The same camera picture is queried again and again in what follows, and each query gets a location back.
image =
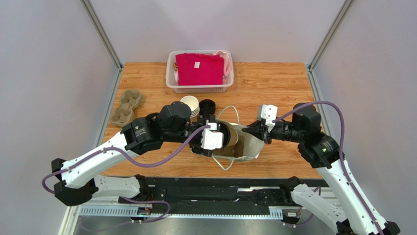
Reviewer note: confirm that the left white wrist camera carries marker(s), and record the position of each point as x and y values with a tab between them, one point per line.
212	137

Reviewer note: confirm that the green paper gift bag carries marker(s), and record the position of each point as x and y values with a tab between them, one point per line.
247	148

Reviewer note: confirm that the stack of paper cups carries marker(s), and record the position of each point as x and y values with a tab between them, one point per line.
193	103

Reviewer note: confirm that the red folded shirt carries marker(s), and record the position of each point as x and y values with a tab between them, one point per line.
199	69

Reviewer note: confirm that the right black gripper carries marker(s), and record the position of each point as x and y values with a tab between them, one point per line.
266	132

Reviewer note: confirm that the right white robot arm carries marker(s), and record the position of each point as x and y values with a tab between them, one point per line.
355	214

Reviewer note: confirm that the aluminium frame rail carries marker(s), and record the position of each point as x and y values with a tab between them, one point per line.
97	211

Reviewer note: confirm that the single paper cup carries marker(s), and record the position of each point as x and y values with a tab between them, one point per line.
233	139

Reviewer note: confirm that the white plastic basket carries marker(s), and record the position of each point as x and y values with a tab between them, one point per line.
172	75

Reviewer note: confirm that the single black lid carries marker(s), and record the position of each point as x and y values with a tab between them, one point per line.
225	130

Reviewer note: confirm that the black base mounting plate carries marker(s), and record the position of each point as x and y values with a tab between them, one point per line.
220	196

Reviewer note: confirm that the stack of black lids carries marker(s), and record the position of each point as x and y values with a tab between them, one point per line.
207	107

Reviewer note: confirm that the pink cloth in basket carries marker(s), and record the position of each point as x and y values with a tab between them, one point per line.
227	62

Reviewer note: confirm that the brown pulp cup carrier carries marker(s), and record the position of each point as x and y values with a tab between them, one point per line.
128	102

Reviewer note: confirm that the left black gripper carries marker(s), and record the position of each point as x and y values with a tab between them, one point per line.
204	119

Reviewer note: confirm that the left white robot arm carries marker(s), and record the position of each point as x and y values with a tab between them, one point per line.
80	179

